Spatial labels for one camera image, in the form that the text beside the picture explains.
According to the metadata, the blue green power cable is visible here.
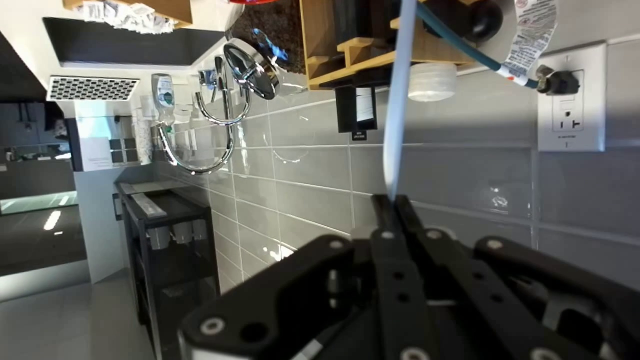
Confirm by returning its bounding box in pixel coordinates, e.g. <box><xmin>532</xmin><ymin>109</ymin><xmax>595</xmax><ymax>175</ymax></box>
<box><xmin>416</xmin><ymin>1</ymin><xmax>580</xmax><ymax>95</ymax></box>

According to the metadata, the black shelf cart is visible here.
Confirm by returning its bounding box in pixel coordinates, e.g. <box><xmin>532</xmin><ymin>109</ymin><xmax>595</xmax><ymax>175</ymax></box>
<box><xmin>113</xmin><ymin>170</ymin><xmax>220</xmax><ymax>360</ymax></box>

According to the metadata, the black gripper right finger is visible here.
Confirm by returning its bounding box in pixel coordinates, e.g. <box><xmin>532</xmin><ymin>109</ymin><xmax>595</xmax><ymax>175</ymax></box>
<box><xmin>394</xmin><ymin>195</ymin><xmax>640</xmax><ymax>360</ymax></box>

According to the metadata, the black wall sign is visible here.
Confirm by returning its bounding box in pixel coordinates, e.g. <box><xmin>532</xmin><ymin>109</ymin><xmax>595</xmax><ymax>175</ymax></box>
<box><xmin>337</xmin><ymin>87</ymin><xmax>379</xmax><ymax>140</ymax></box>

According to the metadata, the wooden coffee organizer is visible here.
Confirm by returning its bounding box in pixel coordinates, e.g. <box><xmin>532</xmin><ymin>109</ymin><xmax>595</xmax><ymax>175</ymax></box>
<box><xmin>301</xmin><ymin>0</ymin><xmax>505</xmax><ymax>90</ymax></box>

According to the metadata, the white wall outlet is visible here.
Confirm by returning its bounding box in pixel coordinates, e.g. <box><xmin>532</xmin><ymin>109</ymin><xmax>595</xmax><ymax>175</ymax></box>
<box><xmin>539</xmin><ymin>42</ymin><xmax>607</xmax><ymax>152</ymax></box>

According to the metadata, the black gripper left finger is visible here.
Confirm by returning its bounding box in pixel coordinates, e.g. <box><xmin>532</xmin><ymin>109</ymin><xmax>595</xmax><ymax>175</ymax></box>
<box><xmin>178</xmin><ymin>194</ymin><xmax>427</xmax><ymax>360</ymax></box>

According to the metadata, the wooden box of sachets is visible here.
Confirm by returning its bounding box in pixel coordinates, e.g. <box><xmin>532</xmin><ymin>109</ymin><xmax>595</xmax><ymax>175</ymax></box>
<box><xmin>63</xmin><ymin>0</ymin><xmax>192</xmax><ymax>33</ymax></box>

